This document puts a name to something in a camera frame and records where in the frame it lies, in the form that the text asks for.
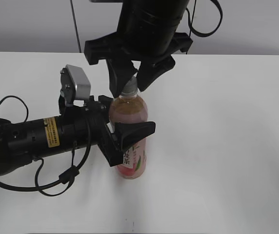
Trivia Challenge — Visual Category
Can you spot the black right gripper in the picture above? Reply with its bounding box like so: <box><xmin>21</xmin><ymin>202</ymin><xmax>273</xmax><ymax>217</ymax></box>
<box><xmin>84</xmin><ymin>32</ymin><xmax>193</xmax><ymax>98</ymax></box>

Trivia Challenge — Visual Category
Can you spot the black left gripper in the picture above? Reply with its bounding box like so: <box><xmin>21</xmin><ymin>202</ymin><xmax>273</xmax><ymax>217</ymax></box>
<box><xmin>58</xmin><ymin>95</ymin><xmax>156</xmax><ymax>167</ymax></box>

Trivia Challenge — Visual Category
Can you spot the peach oolong tea bottle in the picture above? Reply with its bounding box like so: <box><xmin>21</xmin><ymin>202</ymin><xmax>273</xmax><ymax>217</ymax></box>
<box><xmin>109</xmin><ymin>92</ymin><xmax>148</xmax><ymax>179</ymax></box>

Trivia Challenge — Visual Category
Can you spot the white bottle cap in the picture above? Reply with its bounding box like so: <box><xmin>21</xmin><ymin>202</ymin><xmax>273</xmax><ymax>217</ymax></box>
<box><xmin>121</xmin><ymin>76</ymin><xmax>138</xmax><ymax>96</ymax></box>

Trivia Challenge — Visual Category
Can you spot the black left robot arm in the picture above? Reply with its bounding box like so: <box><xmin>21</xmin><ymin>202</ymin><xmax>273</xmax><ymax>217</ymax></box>
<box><xmin>0</xmin><ymin>96</ymin><xmax>156</xmax><ymax>176</ymax></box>

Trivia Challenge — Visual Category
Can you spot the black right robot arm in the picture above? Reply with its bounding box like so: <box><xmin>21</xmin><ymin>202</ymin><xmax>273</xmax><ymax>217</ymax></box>
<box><xmin>84</xmin><ymin>0</ymin><xmax>193</xmax><ymax>98</ymax></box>

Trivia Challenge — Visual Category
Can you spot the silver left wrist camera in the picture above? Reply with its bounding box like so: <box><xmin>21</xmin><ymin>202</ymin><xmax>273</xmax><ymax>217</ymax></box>
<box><xmin>60</xmin><ymin>64</ymin><xmax>91</xmax><ymax>106</ymax></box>

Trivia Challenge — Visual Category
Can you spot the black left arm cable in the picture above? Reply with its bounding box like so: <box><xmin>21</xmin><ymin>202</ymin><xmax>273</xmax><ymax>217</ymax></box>
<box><xmin>0</xmin><ymin>95</ymin><xmax>91</xmax><ymax>197</ymax></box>

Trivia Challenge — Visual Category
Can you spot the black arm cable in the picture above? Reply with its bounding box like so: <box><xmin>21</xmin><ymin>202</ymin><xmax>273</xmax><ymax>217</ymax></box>
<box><xmin>185</xmin><ymin>0</ymin><xmax>223</xmax><ymax>38</ymax></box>
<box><xmin>0</xmin><ymin>95</ymin><xmax>91</xmax><ymax>197</ymax></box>

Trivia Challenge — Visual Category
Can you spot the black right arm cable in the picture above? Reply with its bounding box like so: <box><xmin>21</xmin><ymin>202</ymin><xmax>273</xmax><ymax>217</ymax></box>
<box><xmin>185</xmin><ymin>0</ymin><xmax>223</xmax><ymax>38</ymax></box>

